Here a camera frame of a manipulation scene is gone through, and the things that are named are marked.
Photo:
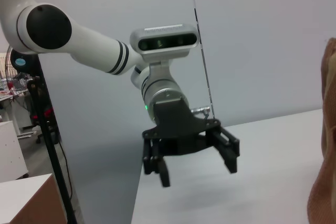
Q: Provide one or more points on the metal partition bracket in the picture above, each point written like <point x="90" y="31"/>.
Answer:
<point x="200" y="110"/>

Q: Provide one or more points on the cluttered white desk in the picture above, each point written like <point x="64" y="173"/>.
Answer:
<point x="15" y="95"/>

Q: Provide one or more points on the brown box with white top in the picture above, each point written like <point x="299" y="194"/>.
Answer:
<point x="29" y="200"/>

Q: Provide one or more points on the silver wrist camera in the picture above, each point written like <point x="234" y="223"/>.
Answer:
<point x="165" y="41"/>

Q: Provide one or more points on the white cabinet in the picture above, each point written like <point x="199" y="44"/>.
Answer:
<point x="11" y="150"/>

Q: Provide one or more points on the metal partition joint strip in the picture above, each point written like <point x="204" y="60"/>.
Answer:
<point x="202" y="51"/>

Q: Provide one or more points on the khaki canvas food bag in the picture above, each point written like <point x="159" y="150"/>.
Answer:
<point x="326" y="129"/>

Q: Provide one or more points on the black stand pole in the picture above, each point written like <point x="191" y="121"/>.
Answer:
<point x="50" y="140"/>

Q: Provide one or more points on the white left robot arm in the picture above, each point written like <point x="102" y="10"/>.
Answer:
<point x="92" y="41"/>

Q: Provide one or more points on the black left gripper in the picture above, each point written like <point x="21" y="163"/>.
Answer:
<point x="174" y="127"/>

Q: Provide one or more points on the black fan with blue label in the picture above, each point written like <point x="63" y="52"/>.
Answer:
<point x="19" y="61"/>

